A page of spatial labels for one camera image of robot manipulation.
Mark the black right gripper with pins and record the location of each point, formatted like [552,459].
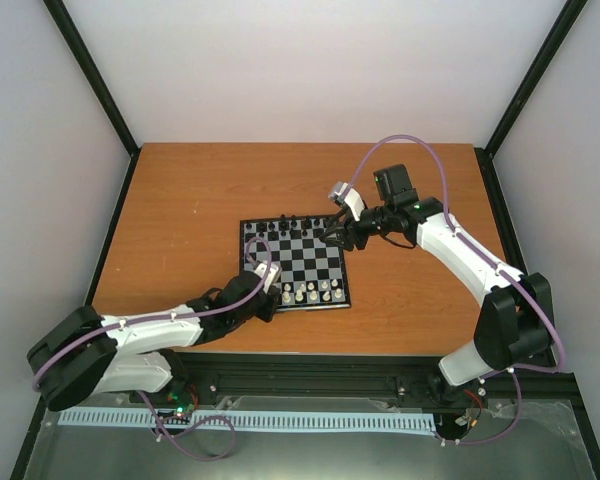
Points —
[348,230]

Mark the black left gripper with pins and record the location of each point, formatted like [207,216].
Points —
[267,314]

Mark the black and grey chessboard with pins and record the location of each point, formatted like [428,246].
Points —
[295,245]

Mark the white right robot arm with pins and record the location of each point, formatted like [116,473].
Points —
[515,319]

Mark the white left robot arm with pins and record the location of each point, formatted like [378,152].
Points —
[130,345]

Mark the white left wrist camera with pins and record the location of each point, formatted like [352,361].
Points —
[269,272]

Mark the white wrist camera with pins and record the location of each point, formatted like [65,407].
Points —
[269,272]
[345,196]

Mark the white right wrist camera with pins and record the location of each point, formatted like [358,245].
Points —
[345,196]

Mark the black aluminium frame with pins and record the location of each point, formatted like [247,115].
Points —
[412,381]

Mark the light blue cable duct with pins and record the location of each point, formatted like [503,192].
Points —
[255,421]

